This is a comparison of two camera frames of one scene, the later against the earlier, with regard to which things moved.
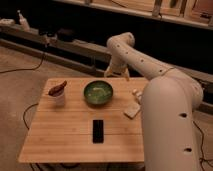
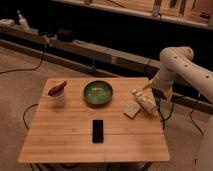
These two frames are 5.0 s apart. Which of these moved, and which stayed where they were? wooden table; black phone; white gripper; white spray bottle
Moved: white gripper
Stayed: black phone; white spray bottle; wooden table
